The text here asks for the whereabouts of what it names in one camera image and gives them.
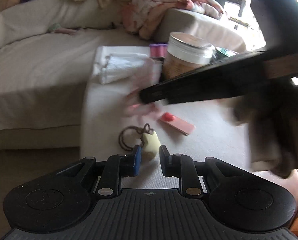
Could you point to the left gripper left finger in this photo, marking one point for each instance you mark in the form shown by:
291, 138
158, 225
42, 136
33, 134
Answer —
129, 164

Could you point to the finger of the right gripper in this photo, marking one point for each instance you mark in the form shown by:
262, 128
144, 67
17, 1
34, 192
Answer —
228, 78

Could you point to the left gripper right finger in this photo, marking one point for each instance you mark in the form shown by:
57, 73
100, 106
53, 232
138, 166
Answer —
170, 163

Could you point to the pink patterned small cloth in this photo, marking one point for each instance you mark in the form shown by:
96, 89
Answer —
146, 76

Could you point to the green lidded jar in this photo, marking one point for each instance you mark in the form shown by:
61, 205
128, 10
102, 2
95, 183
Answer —
222, 53

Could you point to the yellow star toy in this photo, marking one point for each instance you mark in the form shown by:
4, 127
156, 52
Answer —
150, 146

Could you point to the red pink flat toy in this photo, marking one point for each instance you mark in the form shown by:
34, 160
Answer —
177, 123

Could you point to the pink purple round container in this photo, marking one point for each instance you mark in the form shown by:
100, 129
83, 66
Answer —
158, 50

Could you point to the white folded towel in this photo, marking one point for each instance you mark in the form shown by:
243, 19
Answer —
116, 66

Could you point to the pink floral blanket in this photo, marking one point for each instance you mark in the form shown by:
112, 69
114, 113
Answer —
143, 17

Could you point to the beige sofa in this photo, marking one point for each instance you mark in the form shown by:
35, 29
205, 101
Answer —
47, 49

